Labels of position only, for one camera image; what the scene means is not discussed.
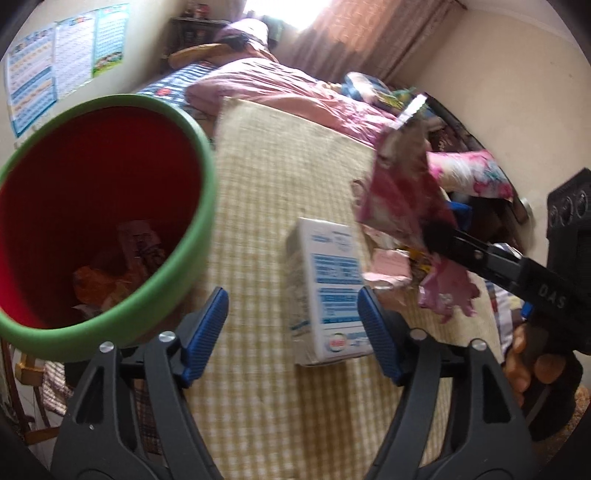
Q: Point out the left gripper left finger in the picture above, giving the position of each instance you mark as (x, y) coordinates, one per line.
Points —
(128, 417)

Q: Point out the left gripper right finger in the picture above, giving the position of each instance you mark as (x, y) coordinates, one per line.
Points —
(486, 436)

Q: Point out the pink snack wrapper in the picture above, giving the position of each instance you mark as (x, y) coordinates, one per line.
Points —
(403, 200)

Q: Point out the white blue carton box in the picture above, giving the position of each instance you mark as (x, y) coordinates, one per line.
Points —
(324, 277)

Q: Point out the wooden chair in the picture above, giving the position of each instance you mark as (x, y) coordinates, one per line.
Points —
(22, 378)

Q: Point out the yellow checkered bed mat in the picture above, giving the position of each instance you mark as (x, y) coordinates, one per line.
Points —
(261, 415)

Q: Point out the pink floral pillow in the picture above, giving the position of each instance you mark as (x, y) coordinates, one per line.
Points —
(473, 173)

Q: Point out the red bin with green rim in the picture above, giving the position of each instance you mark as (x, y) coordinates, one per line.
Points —
(65, 194)

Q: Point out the pink patterned curtain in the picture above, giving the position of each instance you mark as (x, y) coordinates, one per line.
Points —
(371, 37)

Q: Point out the blue checkered bed sheet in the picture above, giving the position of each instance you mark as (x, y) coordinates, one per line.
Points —
(170, 88)

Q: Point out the pink quilt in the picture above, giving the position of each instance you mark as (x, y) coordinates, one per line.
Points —
(289, 90)

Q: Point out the orange pillow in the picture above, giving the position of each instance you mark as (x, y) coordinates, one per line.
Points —
(184, 57)

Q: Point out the dark wooden nightstand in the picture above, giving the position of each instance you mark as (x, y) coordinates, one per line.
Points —
(187, 32)

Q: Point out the wall chart posters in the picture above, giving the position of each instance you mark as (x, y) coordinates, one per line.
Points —
(47, 65)

